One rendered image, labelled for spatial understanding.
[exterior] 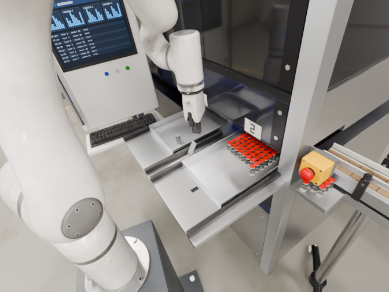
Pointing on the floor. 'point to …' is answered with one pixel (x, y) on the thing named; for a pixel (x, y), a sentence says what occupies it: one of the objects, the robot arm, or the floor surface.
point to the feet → (315, 269)
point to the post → (304, 110)
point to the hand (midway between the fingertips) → (196, 127)
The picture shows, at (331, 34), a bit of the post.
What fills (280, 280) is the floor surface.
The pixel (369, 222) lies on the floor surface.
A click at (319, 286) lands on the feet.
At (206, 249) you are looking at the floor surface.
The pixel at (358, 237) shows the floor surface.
